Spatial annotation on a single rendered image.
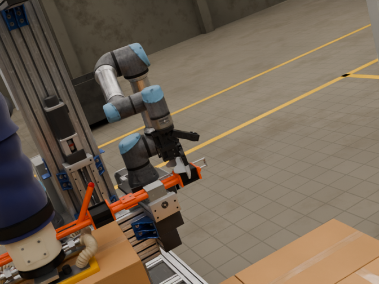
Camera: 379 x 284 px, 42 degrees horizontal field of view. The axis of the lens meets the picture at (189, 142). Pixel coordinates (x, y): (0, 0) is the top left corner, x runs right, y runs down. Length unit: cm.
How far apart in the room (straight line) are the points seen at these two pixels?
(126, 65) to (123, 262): 87
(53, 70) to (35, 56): 10
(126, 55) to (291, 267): 120
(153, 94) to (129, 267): 59
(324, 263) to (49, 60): 153
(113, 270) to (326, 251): 108
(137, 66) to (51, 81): 43
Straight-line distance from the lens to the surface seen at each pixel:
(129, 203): 182
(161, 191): 184
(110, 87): 198
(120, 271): 172
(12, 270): 187
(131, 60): 219
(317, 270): 231
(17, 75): 238
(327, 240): 248
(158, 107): 177
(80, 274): 176
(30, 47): 237
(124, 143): 233
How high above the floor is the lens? 189
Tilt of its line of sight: 18 degrees down
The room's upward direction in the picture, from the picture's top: 19 degrees counter-clockwise
